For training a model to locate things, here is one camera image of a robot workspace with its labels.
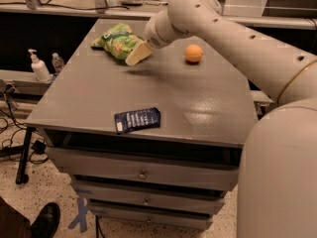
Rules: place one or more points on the middle grey drawer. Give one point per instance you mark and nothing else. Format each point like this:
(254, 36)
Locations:
(148, 198)

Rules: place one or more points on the black shoe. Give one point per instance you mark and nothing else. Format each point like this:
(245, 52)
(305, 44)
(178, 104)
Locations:
(47, 222)

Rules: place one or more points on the top grey drawer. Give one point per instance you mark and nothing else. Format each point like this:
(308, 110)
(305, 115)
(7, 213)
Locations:
(133, 168)

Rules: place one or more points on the blue tape mark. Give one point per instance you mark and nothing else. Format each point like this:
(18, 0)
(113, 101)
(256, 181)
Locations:
(82, 218)

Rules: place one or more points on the black table leg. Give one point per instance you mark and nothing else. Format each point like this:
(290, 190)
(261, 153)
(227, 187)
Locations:
(21, 176)

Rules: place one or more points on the green rice chip bag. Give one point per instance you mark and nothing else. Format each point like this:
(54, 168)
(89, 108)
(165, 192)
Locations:
(119, 41)

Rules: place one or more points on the orange ball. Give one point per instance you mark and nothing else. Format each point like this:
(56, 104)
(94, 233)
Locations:
(193, 53)

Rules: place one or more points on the dark blue snack packet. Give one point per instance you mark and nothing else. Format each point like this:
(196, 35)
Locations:
(130, 121)

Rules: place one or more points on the grey drawer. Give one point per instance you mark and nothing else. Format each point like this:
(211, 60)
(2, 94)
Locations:
(148, 198)
(151, 215)
(133, 168)

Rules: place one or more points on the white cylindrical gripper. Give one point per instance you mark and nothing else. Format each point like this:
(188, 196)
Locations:
(151, 34)

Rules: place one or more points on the grey drawer cabinet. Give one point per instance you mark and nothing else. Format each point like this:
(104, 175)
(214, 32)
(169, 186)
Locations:
(159, 141)

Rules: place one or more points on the bottom grey drawer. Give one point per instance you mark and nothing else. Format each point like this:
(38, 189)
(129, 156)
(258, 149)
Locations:
(151, 215)

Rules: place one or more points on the small clear plastic bottle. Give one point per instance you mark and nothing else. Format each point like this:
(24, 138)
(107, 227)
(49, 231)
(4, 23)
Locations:
(58, 62)

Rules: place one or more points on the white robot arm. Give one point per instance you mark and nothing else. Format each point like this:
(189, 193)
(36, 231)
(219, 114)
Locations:
(277, 187)

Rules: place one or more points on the white pump dispenser bottle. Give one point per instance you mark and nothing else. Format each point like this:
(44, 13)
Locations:
(39, 67)

